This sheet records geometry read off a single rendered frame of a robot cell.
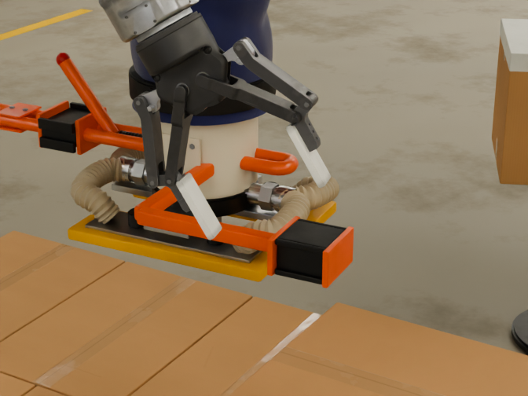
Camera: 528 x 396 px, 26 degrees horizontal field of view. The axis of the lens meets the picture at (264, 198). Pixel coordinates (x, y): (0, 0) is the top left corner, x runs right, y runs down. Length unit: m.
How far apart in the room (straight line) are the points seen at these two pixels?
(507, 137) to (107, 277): 1.23
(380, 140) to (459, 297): 1.62
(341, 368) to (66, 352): 1.02
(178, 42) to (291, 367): 0.83
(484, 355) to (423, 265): 2.44
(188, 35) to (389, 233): 3.49
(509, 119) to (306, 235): 1.98
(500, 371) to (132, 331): 1.16
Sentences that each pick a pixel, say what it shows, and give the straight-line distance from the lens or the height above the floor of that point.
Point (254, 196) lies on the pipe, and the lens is 1.77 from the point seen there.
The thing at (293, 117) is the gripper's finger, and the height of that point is 1.54.
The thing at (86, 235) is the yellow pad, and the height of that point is 1.16.
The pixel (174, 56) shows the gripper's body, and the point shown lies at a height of 1.60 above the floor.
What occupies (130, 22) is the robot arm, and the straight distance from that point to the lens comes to 1.13.
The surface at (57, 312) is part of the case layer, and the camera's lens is 2.88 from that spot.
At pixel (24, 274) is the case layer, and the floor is 0.54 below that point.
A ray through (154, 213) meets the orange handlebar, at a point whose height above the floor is 1.28.
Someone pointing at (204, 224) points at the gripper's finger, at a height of 1.42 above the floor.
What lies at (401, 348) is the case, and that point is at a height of 0.95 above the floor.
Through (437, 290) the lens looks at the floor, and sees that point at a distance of 4.16.
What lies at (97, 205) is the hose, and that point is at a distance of 1.81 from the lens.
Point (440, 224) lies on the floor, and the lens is 4.68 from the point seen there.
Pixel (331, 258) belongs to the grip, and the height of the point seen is 1.28.
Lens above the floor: 1.91
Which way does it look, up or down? 23 degrees down
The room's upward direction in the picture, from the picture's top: straight up
